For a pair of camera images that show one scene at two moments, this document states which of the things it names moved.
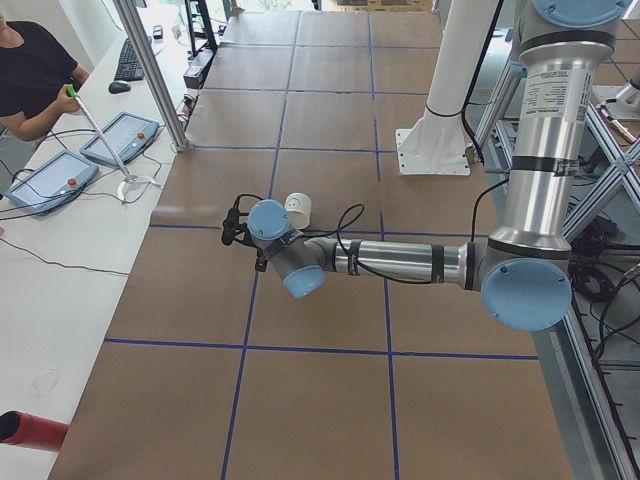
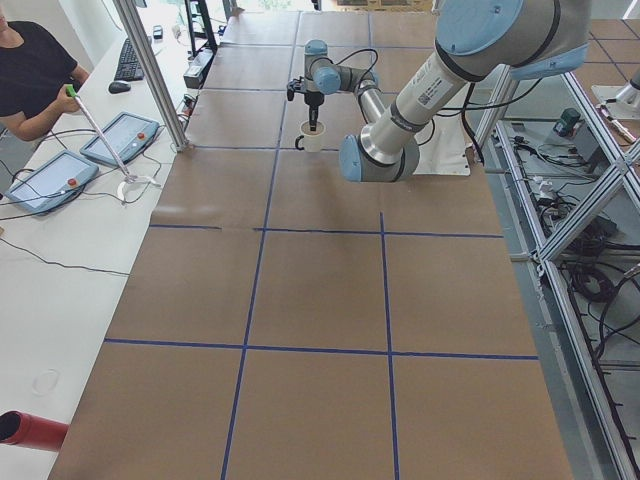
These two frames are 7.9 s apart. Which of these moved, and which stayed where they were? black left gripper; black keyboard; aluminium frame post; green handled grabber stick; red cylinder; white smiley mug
Moved: black left gripper; white smiley mug
Stayed: aluminium frame post; black keyboard; green handled grabber stick; red cylinder
